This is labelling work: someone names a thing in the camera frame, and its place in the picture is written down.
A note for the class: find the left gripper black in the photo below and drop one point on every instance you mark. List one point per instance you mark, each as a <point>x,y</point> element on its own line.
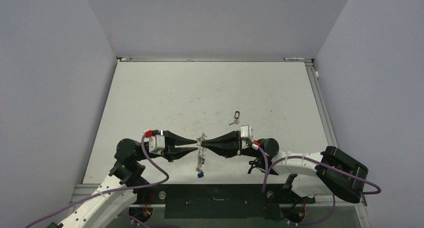
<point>171,140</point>

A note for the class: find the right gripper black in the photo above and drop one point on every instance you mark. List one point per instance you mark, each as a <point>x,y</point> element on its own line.
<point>228,144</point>

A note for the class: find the metal disc keyring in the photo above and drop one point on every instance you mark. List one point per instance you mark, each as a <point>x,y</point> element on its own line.
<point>201,151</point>

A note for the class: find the key with black tag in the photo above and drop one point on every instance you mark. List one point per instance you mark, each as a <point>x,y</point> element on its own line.
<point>236,118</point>

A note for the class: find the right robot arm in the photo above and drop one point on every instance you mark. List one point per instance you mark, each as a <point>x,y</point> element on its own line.
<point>331,171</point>

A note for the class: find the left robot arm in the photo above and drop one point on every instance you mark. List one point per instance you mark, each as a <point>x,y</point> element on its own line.
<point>124,182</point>

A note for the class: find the red white marker pen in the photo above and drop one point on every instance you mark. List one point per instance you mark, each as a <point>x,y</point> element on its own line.
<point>294,59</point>

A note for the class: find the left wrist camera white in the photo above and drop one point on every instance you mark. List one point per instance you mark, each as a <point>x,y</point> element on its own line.
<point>156,142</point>

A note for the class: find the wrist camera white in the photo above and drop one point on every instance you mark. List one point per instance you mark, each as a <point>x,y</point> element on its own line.
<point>246,134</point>
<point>156,142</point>

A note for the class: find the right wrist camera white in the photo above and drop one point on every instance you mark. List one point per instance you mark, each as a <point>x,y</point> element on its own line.
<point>246,134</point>

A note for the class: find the aluminium table frame rail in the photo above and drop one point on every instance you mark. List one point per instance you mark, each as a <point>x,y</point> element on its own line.
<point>360,208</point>

